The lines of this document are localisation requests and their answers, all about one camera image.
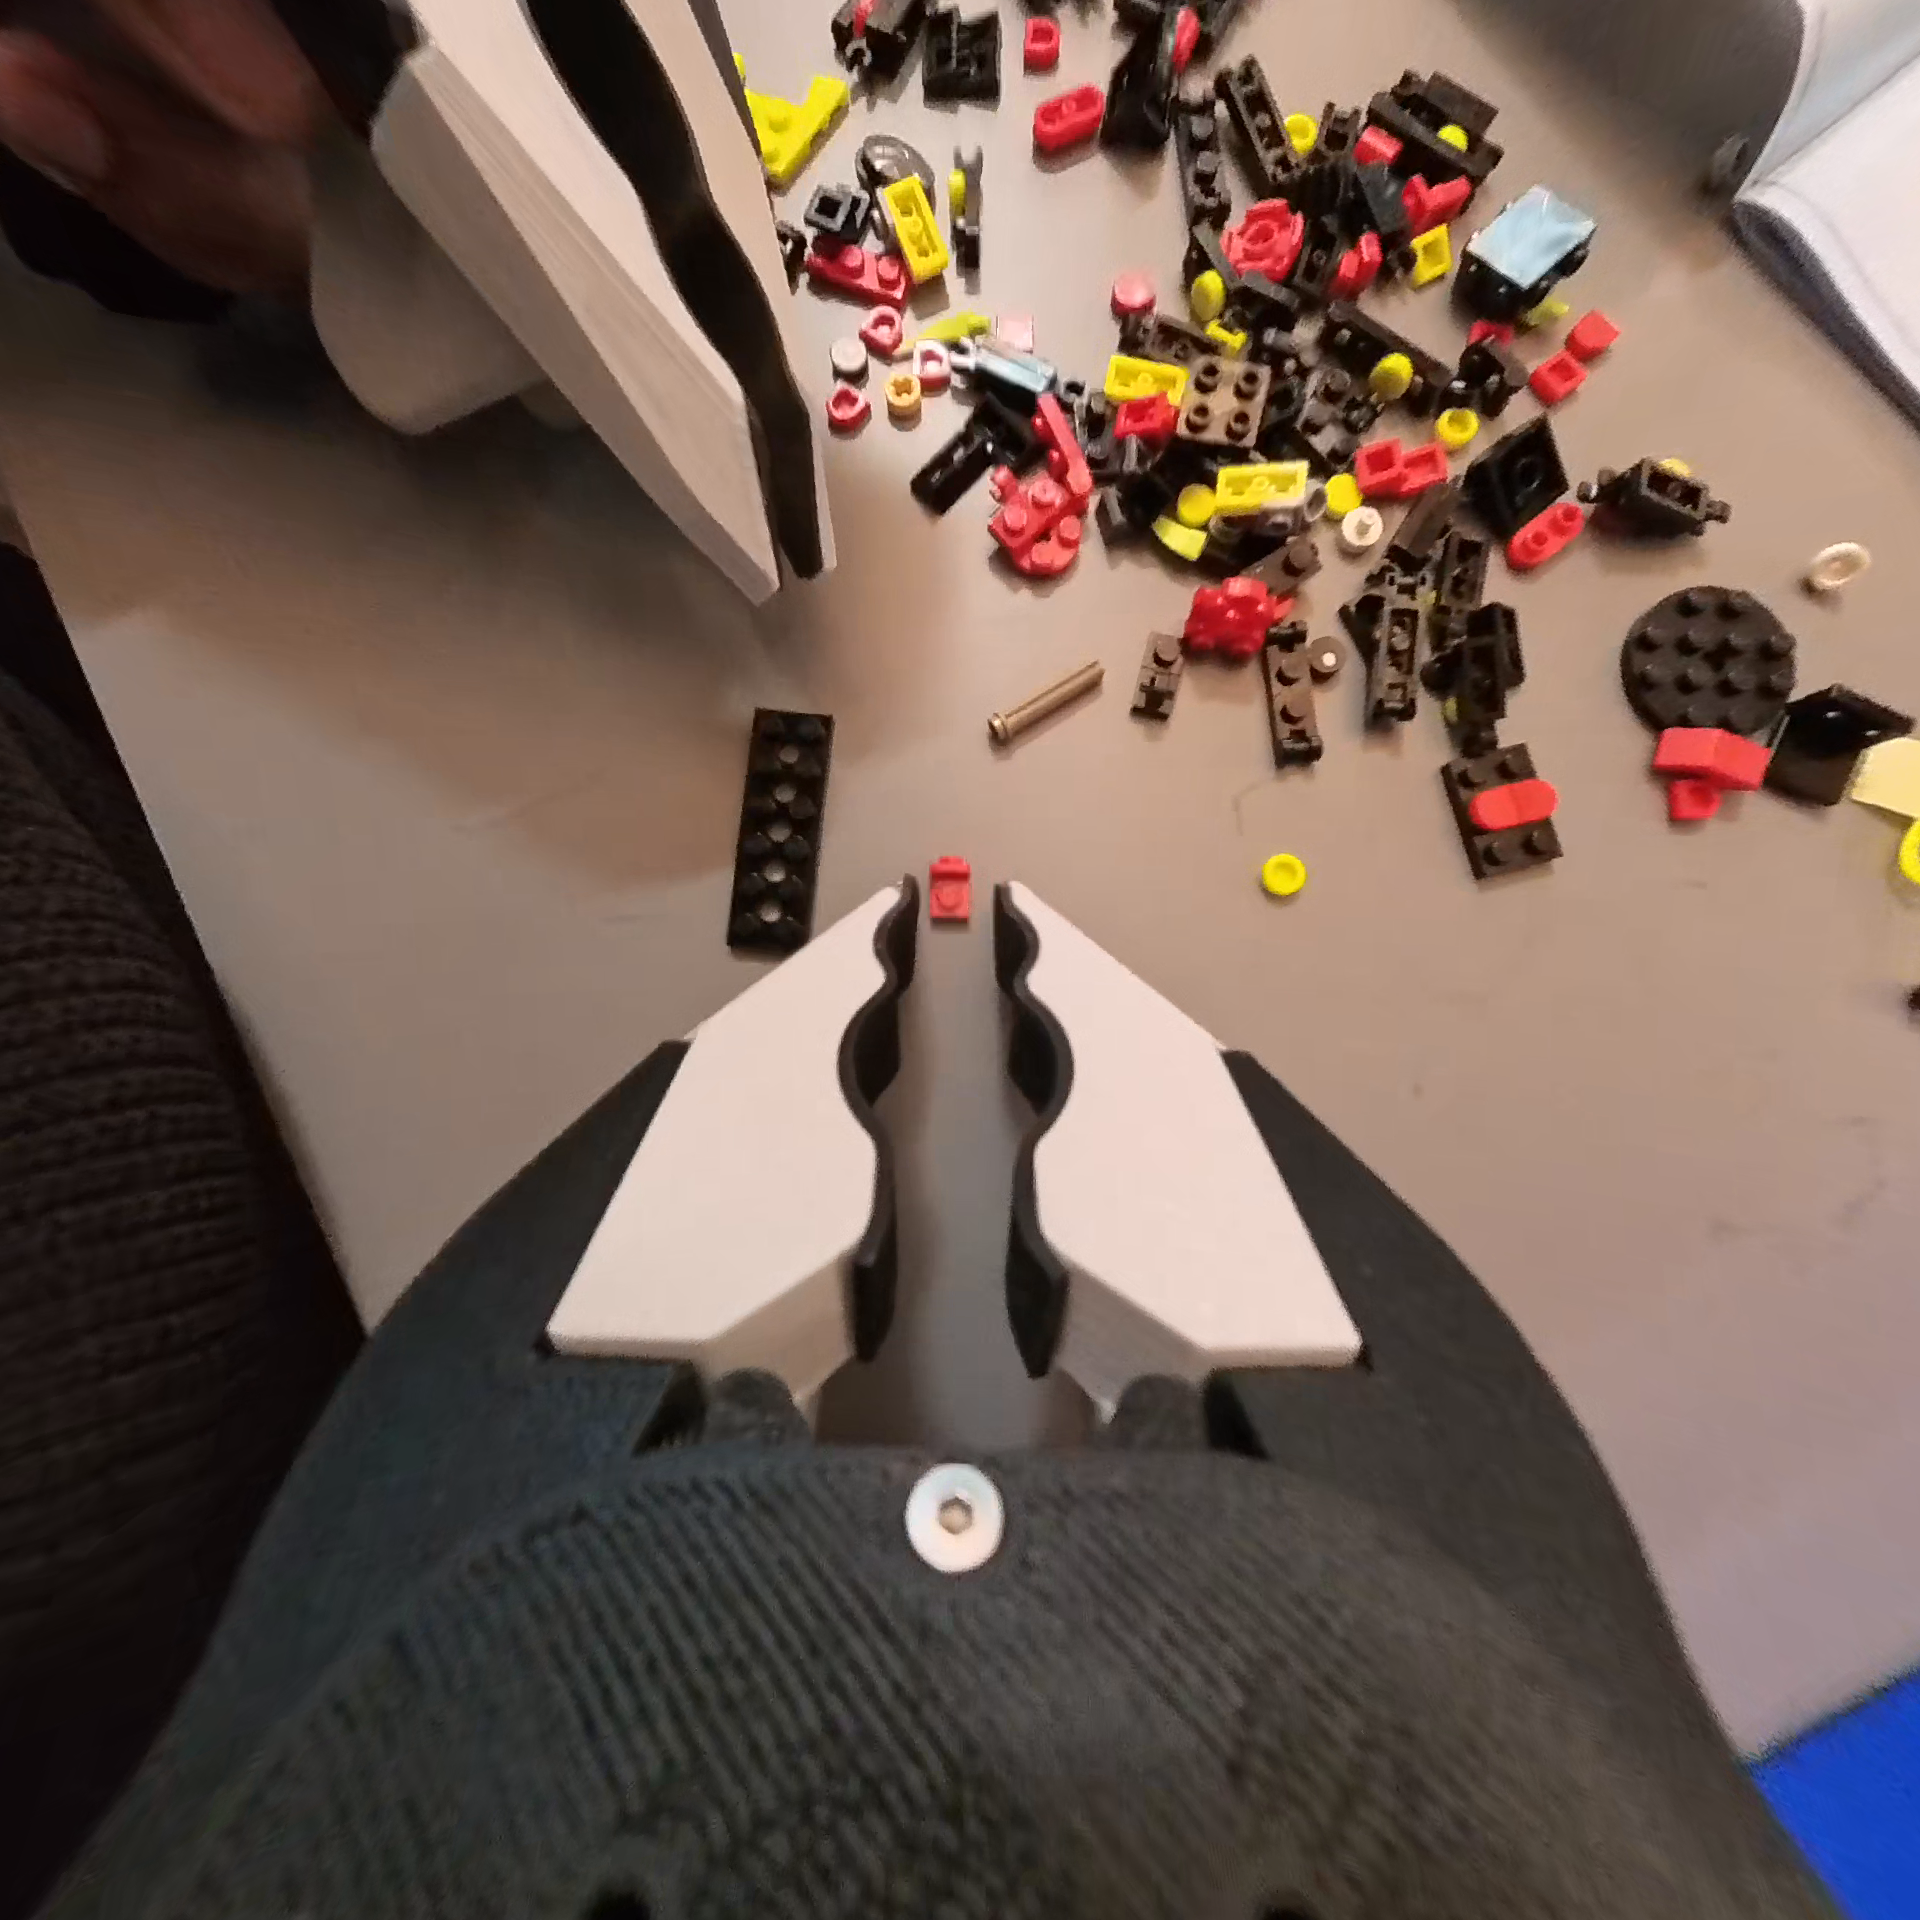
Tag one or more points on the pile of lego pieces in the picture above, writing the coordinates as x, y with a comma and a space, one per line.
1289, 374

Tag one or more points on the long black lego plate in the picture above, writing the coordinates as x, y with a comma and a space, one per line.
780, 833

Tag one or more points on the black lego slope piece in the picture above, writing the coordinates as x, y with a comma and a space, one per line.
1831, 744

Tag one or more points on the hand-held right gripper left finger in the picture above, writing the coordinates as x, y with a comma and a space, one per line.
721, 1201

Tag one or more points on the dark knitted sweater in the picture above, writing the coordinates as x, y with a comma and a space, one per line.
136, 1275

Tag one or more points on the brass bolt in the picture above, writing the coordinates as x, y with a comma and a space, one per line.
1048, 704

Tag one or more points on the small red lego piece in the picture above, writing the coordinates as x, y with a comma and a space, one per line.
947, 891

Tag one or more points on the person's left hand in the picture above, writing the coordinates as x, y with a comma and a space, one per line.
153, 165

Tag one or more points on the black plate with red tile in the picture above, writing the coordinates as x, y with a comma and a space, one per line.
1502, 810

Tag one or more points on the blue object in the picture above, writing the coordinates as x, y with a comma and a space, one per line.
1847, 1817

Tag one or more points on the white instruction booklet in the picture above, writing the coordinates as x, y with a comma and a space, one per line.
1847, 195

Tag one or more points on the red lego bracket piece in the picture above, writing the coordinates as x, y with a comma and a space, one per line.
1712, 756

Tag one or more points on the yellow round lego stud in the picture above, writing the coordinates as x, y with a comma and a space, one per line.
1285, 873

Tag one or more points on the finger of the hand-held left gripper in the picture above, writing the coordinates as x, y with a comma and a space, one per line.
571, 300
707, 182

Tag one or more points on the round black lego plate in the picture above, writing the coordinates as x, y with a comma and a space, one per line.
1708, 659

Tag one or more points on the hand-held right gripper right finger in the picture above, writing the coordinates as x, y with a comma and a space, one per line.
1185, 1201

